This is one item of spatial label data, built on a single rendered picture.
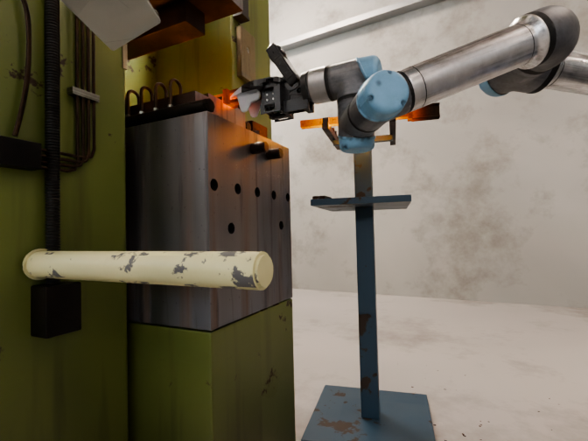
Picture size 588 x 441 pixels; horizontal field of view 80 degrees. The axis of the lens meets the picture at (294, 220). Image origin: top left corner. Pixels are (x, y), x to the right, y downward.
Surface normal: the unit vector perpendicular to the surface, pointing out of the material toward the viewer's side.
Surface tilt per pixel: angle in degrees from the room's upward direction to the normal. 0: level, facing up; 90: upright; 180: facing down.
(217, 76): 90
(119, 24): 150
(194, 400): 90
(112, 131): 90
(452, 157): 90
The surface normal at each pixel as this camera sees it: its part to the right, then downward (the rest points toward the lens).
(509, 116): -0.49, -0.01
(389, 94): 0.11, -0.04
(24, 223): 0.90, -0.04
